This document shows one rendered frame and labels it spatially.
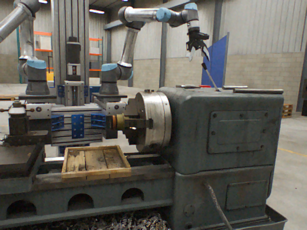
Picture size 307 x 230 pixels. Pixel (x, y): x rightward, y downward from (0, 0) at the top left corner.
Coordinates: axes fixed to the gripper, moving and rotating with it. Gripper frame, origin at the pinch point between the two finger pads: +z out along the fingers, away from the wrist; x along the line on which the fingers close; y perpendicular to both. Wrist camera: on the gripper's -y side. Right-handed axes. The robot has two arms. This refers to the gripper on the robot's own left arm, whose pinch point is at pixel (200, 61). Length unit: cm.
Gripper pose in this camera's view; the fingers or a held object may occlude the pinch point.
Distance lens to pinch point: 149.8
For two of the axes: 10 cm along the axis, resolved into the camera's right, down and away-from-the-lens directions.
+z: 1.4, 9.9, 0.3
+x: -8.8, 1.4, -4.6
